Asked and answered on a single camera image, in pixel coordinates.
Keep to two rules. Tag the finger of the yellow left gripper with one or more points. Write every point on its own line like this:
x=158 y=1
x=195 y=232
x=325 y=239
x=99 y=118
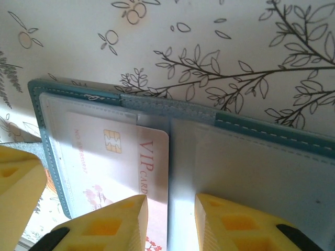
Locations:
x=18 y=209

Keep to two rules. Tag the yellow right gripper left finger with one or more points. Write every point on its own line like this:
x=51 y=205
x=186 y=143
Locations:
x=104 y=227

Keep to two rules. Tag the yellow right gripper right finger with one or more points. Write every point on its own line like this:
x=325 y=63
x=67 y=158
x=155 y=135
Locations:
x=235 y=227

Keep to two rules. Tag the teal leather card holder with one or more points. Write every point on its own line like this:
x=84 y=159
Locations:
x=261 y=170

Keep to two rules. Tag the white floral VIP card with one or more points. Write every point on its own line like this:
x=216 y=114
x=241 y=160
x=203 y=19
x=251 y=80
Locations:
x=125 y=167

